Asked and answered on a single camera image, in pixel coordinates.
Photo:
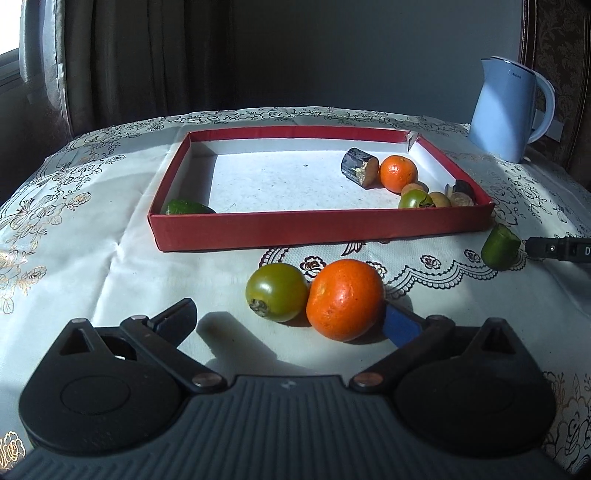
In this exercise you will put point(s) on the green cucumber piece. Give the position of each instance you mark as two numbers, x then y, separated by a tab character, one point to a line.
501	247
187	207

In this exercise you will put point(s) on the light blue electric kettle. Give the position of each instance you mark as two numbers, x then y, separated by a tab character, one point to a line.
505	110

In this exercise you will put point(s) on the small brown fruit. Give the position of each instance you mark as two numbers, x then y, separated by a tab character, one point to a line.
439	199

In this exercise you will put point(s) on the grey curtain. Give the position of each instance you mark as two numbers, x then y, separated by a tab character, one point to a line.
138	60

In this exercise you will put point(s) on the dark patterned chair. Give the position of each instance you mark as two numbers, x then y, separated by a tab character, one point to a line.
563	50

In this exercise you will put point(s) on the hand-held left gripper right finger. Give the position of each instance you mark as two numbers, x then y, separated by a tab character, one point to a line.
401	325

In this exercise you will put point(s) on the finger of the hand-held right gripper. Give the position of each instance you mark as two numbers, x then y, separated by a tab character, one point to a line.
561	249

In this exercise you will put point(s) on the eggplant piece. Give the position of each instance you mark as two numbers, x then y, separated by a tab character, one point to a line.
461	191
359	167

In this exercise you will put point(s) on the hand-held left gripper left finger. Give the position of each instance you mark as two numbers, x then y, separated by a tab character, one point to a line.
178	321

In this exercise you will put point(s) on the brown kiwi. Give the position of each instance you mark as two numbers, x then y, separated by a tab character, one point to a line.
412	188

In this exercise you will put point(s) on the red shallow cardboard box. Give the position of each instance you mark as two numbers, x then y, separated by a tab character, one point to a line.
318	226

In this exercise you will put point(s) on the large orange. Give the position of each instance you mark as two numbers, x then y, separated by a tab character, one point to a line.
345	299

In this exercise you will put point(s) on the small orange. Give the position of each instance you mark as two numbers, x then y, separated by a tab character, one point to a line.
398	173

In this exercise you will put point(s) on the small green tomato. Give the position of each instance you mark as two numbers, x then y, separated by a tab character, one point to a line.
415	200

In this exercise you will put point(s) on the large green tomato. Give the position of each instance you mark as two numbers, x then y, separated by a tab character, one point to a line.
276	291

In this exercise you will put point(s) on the white floral tablecloth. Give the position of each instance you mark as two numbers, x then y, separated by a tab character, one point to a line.
115	258

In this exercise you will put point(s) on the window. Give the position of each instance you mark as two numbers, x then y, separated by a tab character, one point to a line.
8	37

